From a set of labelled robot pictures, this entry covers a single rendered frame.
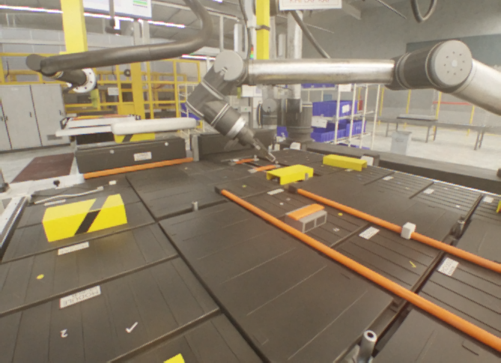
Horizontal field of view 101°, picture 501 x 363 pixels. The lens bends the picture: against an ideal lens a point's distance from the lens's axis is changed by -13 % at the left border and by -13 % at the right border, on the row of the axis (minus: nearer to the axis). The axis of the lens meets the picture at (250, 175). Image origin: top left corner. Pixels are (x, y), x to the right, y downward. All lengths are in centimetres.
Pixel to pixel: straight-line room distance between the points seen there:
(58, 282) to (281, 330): 33
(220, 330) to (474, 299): 34
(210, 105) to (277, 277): 67
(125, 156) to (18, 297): 68
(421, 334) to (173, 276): 33
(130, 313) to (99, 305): 5
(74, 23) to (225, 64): 47
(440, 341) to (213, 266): 30
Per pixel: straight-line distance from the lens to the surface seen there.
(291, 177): 81
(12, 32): 1611
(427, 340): 35
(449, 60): 99
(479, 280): 50
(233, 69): 88
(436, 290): 44
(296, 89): 191
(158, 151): 105
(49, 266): 51
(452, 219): 68
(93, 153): 102
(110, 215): 57
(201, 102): 89
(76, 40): 91
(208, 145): 114
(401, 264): 46
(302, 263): 40
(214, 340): 31
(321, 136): 332
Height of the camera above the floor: 125
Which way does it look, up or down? 17 degrees down
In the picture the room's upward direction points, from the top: straight up
